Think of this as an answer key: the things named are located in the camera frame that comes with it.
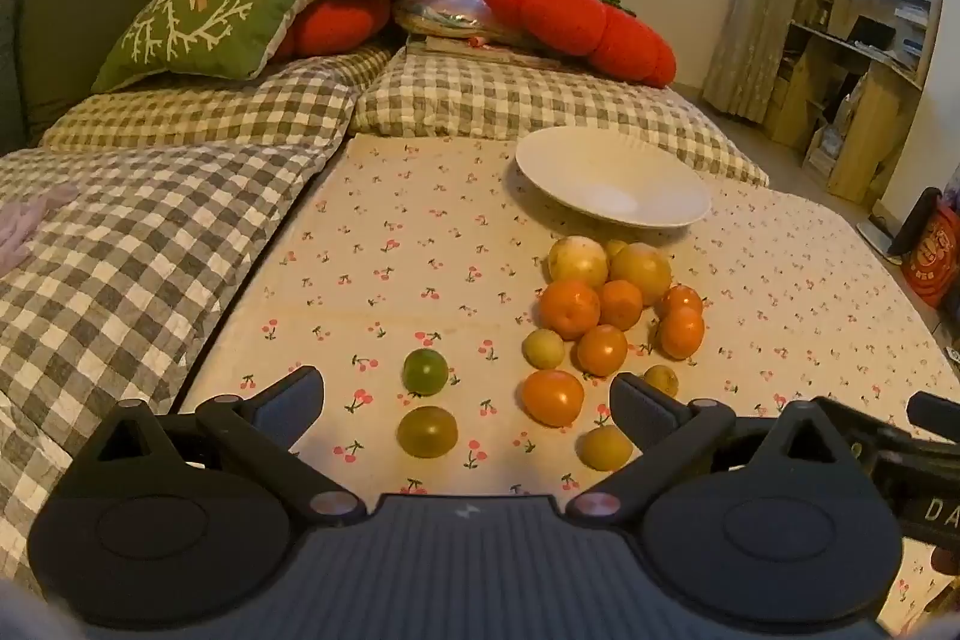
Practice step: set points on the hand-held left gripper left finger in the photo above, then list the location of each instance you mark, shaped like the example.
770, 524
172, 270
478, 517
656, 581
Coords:
285, 401

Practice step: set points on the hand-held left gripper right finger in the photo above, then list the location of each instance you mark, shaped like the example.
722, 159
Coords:
639, 404

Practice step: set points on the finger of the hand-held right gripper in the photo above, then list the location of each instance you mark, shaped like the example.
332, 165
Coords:
934, 413
859, 428

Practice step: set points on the small yellow plum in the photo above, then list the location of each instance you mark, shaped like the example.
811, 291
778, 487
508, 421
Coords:
615, 248
661, 380
543, 348
604, 447

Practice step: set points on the orange tangerine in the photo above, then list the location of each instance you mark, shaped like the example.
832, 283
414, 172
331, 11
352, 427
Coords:
568, 310
682, 334
622, 306
681, 296

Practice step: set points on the large yellow orange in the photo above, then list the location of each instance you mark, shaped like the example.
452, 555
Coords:
641, 272

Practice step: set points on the olive green tangerine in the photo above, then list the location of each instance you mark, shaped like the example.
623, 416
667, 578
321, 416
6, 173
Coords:
427, 431

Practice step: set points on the pale yellow pear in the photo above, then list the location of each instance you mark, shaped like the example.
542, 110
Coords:
577, 261

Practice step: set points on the white ribbed plate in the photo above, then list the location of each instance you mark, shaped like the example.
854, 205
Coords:
600, 168

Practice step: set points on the red snack bag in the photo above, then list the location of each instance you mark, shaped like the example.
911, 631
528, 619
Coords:
934, 257

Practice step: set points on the black bag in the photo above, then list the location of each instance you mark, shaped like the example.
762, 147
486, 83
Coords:
911, 227

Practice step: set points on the cherry print cloth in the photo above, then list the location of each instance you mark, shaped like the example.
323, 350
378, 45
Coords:
420, 220

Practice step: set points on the grey checked quilt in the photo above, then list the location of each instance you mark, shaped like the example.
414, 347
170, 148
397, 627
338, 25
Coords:
150, 197

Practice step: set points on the purple cloth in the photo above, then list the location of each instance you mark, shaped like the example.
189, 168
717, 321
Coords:
30, 227

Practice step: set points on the wooden shelf unit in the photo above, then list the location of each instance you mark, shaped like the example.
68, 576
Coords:
877, 108

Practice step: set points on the grey checked cushion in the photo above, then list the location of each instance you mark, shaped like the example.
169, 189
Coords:
450, 100

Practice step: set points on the small red knitted pillow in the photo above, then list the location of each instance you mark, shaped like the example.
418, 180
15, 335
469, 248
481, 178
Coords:
337, 21

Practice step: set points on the red knitted tomato cushion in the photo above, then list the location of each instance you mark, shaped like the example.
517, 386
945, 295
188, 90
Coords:
570, 18

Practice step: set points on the green embroidered pillow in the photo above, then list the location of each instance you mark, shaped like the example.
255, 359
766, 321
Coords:
210, 10

